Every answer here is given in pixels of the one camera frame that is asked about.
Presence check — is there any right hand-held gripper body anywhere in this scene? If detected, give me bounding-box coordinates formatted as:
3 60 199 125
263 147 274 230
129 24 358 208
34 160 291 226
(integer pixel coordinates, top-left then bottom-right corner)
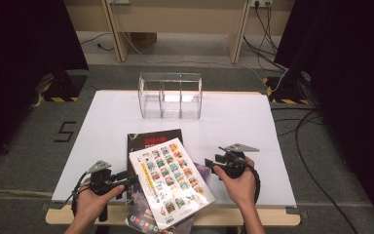
218 142 260 179

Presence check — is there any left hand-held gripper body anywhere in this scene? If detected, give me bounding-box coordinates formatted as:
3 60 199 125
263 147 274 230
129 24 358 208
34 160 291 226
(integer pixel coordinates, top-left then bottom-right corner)
87 160 127 222

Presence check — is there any white book with picture grid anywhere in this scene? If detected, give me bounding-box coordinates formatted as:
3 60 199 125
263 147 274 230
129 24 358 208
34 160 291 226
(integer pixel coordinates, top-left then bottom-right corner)
129 138 216 231

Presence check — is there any dark magazine with red title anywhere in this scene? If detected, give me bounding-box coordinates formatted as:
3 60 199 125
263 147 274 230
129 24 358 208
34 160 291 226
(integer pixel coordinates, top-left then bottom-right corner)
126 129 185 207

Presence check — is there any purple magazine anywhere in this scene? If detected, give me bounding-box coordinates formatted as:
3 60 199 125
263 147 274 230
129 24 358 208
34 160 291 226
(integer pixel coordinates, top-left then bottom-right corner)
125 161 212 234

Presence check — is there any clear acrylic book rack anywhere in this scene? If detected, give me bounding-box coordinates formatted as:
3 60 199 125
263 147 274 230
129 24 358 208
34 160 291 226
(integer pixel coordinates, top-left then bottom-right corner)
137 71 204 120

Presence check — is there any person's left hand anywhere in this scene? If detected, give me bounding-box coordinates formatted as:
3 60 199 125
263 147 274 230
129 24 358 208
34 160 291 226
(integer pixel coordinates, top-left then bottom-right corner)
74 183 127 226

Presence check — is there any person's right hand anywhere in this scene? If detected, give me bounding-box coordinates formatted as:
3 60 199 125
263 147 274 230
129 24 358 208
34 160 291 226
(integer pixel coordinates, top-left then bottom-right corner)
213 156 258 209

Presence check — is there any white board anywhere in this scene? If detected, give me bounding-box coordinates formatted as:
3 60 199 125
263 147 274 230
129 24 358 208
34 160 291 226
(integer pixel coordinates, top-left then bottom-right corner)
51 90 298 209

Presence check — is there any wooden table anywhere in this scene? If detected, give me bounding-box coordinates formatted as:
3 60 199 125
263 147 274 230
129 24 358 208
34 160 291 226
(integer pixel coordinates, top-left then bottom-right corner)
45 204 302 227

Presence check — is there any black stand base striped tape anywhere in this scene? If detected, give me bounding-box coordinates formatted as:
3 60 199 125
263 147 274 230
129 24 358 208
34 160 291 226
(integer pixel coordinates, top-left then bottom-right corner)
262 71 313 105
40 69 89 103

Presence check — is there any black curtain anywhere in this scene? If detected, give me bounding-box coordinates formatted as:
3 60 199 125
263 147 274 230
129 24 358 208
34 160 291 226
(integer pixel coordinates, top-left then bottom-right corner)
0 0 90 171
274 0 374 234

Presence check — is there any beige wooden desk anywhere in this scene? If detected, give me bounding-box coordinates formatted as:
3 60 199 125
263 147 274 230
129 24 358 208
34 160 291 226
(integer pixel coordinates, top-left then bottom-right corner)
100 0 252 65

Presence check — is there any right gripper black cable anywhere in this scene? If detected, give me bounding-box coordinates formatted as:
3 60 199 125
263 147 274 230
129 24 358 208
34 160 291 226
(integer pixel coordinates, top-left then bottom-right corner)
246 163 262 207

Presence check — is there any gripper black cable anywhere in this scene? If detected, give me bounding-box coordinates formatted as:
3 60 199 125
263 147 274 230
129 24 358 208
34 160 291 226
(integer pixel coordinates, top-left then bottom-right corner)
70 171 94 218
246 163 262 207

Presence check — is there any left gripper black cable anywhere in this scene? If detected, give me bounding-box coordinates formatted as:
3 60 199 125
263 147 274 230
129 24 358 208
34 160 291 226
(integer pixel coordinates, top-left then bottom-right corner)
70 171 94 218

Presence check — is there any long black floor cable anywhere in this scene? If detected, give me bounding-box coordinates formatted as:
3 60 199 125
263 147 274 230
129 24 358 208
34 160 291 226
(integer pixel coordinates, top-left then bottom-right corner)
293 108 360 234

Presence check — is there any black power cable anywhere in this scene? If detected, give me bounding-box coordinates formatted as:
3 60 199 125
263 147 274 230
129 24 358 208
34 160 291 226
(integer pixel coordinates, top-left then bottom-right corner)
253 1 280 57
242 34 288 72

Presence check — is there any black floor cable with plug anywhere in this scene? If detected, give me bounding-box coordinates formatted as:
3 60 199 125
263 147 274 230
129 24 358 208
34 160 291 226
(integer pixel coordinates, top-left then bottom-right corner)
78 31 115 53

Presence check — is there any white wall socket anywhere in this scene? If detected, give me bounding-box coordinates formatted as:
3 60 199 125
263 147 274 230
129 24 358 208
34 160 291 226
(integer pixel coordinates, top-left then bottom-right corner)
250 0 274 8

